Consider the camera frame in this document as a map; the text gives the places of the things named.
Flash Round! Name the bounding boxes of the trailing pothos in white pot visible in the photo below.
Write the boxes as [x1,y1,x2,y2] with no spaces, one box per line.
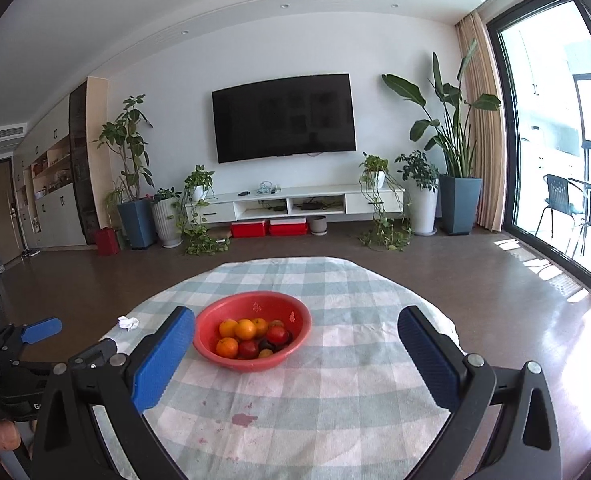
[174,164,231,257]
[358,152,412,252]

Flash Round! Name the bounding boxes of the green checked tablecloth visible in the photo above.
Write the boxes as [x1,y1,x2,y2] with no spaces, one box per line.
[98,256,466,480]

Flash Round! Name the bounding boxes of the red colander bowl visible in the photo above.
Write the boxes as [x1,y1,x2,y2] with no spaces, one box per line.
[193,291,313,372]

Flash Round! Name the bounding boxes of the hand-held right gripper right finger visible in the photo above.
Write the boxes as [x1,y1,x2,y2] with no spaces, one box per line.
[398,305,561,480]

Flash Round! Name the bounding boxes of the tall tree in blue pot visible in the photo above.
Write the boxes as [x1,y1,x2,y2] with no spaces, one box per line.
[91,94,157,250]

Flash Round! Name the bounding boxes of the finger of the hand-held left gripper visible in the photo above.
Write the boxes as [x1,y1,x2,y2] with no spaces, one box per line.
[0,316,62,357]
[6,359,52,379]

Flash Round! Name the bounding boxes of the red canister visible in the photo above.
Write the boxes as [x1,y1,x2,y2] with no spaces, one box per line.
[96,226,121,256]

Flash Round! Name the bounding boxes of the plant in white ribbed pot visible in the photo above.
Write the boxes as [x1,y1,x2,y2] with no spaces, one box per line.
[151,187,183,248]

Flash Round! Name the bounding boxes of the beige curtain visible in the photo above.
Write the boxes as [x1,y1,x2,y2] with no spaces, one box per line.
[455,10,507,233]

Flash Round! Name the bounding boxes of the large-leaf plant in blue pot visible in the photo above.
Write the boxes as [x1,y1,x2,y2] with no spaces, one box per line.
[381,40,502,236]

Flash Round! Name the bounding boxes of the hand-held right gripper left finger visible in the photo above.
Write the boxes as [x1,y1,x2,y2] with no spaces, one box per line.
[29,306,196,480]

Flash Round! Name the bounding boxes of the person's left forearm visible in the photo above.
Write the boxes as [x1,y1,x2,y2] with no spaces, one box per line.
[0,419,38,478]

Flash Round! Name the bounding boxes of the white television cabinet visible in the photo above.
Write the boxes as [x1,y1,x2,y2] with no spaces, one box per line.
[185,183,406,224]

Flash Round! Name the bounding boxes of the bushy plant in tall white pot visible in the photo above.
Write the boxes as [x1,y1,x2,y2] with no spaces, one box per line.
[394,150,440,236]

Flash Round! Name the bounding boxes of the black-framed sliding glass door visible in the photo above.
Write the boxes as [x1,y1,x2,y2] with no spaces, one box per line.
[485,0,591,301]

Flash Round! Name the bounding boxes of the white and brown wall cabinet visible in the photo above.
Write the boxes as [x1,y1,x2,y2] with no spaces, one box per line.
[12,76,107,250]

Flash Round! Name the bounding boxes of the red storage box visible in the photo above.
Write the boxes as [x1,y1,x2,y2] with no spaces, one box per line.
[230,220,268,238]
[268,217,309,237]

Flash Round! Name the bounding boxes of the black wall television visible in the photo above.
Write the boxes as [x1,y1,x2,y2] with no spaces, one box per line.
[211,73,357,164]

